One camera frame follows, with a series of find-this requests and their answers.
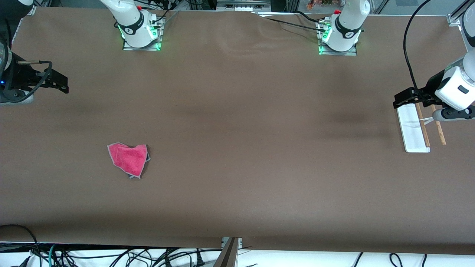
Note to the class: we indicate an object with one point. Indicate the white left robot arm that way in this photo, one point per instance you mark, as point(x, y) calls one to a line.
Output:
point(349, 22)

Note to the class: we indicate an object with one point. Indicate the white rack with wooden bars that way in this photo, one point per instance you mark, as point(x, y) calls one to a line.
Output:
point(413, 129)

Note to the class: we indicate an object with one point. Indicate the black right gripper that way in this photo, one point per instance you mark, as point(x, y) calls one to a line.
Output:
point(23, 75)

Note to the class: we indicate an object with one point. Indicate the pink grey-edged towel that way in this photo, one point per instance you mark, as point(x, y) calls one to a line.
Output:
point(128, 159)

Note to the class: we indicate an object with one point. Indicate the orange background item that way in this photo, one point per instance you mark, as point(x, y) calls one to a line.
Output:
point(319, 3)

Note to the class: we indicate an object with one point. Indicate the grey power strip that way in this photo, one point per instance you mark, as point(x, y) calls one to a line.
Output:
point(243, 4)

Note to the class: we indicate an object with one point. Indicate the aluminium frame profile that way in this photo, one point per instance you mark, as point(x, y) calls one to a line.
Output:
point(29, 10)
point(458, 16)

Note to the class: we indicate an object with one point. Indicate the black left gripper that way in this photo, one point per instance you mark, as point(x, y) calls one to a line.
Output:
point(429, 88)

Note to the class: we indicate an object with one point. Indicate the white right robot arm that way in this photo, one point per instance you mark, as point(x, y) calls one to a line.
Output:
point(130, 18)

